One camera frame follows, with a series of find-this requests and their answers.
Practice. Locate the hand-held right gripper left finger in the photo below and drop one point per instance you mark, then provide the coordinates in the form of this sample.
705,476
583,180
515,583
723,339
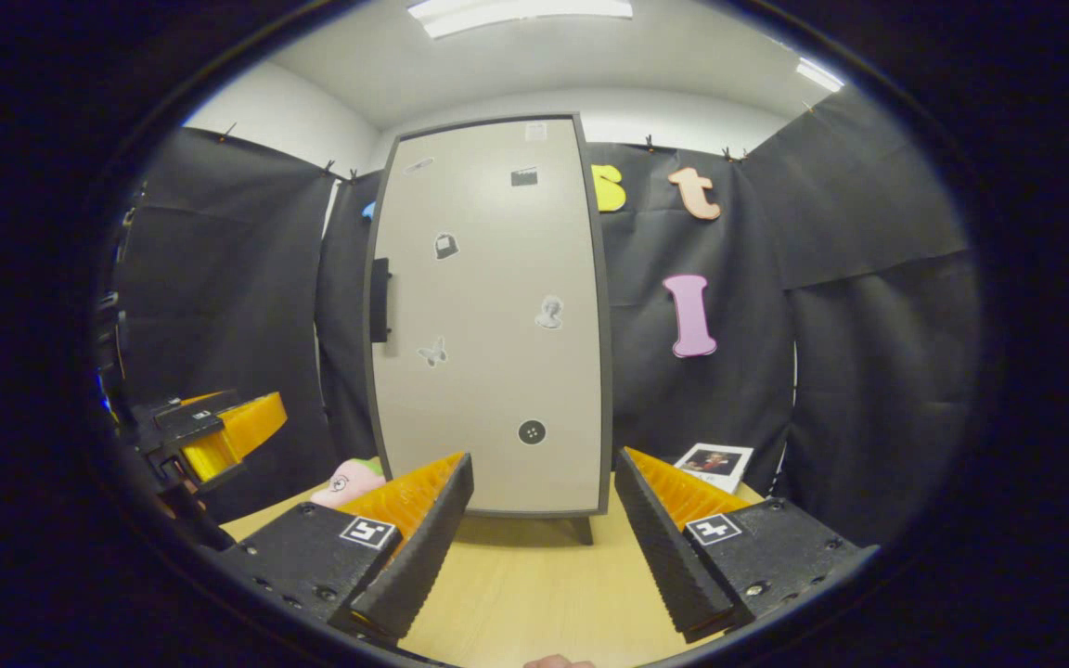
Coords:
423,547

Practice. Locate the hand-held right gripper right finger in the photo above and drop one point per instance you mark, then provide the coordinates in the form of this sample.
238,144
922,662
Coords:
664,547

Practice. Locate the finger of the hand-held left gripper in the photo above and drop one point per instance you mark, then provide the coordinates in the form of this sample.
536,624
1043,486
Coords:
210,456
193,419

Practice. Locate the light grey cabinet door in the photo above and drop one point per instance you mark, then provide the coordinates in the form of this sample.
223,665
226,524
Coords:
488,297

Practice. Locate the pink plush toy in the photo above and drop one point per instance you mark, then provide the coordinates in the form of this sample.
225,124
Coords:
349,482

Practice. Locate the white book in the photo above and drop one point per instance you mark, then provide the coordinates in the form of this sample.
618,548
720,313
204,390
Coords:
715,461

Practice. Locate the black backdrop cloth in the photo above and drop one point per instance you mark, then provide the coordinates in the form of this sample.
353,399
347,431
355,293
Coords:
878,353

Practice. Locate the small ceiling light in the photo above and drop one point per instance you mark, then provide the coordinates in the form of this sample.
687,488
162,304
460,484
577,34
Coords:
819,74

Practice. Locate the long ceiling light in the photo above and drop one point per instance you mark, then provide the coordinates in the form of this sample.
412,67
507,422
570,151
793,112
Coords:
516,14

